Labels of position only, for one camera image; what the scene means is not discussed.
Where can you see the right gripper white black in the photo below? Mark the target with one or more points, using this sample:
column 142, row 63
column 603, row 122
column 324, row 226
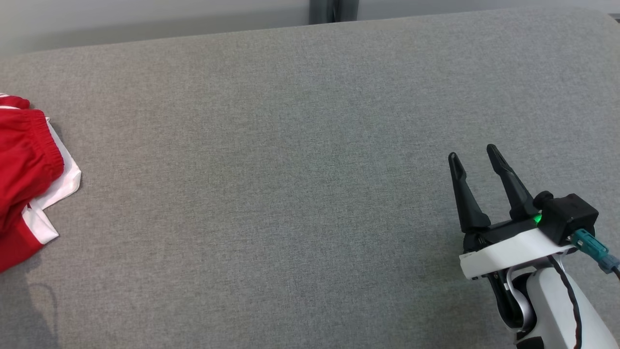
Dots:
column 513, row 252

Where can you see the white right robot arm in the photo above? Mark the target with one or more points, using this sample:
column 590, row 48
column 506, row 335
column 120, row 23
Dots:
column 552, row 310

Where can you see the grey metal post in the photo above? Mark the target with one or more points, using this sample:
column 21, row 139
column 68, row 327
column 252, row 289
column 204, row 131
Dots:
column 334, row 9

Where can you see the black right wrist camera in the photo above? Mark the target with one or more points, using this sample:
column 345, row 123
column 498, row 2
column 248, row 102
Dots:
column 569, row 215

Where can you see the red basketball jersey white sleeves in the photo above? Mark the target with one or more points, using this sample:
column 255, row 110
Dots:
column 63, row 184

